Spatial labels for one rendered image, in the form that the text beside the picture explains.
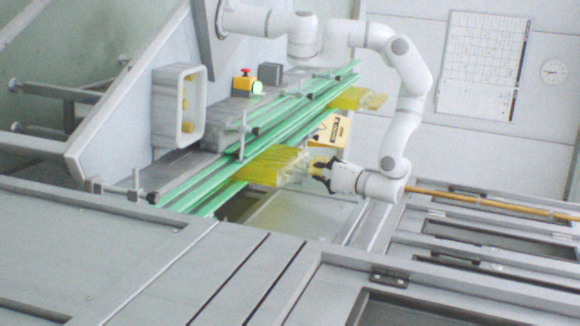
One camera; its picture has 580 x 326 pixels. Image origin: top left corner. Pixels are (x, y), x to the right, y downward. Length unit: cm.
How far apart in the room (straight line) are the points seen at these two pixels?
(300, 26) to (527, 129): 612
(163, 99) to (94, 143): 29
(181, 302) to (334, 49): 132
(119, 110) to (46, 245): 73
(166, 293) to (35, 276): 20
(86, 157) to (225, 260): 73
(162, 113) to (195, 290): 103
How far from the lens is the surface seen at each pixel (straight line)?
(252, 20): 211
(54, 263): 104
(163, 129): 190
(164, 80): 187
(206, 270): 98
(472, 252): 211
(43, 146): 176
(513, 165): 811
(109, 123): 173
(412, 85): 199
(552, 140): 805
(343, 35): 207
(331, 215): 216
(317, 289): 99
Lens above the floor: 164
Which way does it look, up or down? 16 degrees down
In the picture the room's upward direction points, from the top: 100 degrees clockwise
